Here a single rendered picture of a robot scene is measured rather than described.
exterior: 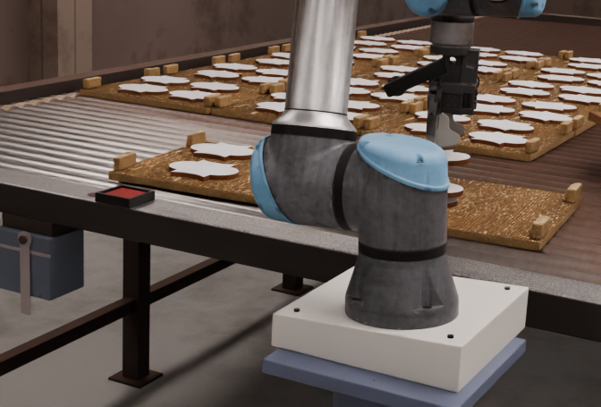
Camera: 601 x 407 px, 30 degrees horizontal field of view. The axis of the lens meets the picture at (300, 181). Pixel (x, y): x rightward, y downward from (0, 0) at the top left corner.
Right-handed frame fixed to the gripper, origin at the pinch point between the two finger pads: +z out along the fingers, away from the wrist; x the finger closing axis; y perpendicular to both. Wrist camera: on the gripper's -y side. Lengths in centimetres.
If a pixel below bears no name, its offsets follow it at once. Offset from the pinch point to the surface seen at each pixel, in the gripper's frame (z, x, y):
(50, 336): 74, 68, -106
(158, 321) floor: 101, 154, -105
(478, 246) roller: 9.9, -20.3, 10.9
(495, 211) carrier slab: 7.9, -4.5, 12.6
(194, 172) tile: 6.9, -1.4, -43.8
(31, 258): 23, -15, -71
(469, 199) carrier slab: 7.8, 1.9, 7.6
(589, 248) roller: 9.8, -14.8, 28.6
